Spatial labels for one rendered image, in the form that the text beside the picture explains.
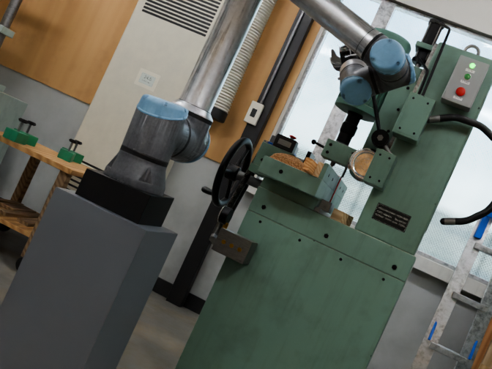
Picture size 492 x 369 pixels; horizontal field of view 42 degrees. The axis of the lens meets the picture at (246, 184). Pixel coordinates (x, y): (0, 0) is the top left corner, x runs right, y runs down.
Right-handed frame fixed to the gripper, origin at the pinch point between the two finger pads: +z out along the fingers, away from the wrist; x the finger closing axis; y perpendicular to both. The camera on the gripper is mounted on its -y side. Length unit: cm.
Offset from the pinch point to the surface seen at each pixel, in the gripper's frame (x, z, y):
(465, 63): -35.7, -3.2, -9.9
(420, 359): -4, -7, -142
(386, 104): -8.4, 0.7, -21.1
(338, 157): 11.7, -6.2, -34.9
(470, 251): -34, 27, -113
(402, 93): -14.3, 2.6, -18.9
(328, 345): 23, -62, -72
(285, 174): 27.2, -32.3, -23.4
